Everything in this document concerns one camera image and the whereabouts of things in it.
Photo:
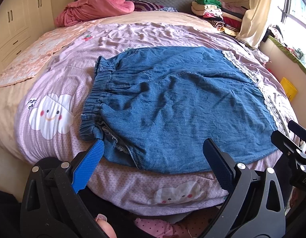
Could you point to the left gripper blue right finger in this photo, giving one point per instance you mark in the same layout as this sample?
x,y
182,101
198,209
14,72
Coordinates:
x,y
221,163

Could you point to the pink cloud-print quilt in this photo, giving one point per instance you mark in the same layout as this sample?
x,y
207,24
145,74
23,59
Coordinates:
x,y
48,118

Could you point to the cream wardrobe with handles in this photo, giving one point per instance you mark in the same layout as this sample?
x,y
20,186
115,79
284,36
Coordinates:
x,y
21,23

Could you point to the left hand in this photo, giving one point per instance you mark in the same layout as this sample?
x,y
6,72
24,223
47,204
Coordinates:
x,y
101,220

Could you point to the blue denim pants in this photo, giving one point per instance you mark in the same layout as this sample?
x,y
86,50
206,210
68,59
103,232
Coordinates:
x,y
154,107

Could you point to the stack of folded clothes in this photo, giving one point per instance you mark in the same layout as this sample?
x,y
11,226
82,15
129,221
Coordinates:
x,y
225,17

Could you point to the cream curtain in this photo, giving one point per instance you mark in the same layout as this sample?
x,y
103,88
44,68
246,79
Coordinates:
x,y
255,22

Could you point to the peach floral bed sheet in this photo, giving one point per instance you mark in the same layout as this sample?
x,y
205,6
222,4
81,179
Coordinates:
x,y
30,61

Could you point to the yellow bag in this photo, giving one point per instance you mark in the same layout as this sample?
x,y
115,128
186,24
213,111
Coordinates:
x,y
289,89

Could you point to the window with frame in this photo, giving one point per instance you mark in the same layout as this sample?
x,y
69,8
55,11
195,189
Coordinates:
x,y
293,15

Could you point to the purple striped pillow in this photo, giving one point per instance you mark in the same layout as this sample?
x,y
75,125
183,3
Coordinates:
x,y
142,6

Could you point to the clutter on window sill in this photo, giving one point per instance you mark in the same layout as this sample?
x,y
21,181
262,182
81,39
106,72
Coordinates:
x,y
293,42

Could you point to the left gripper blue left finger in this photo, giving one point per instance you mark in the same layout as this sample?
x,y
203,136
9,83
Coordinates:
x,y
86,164

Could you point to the pink crumpled blanket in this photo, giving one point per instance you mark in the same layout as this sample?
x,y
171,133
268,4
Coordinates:
x,y
85,10

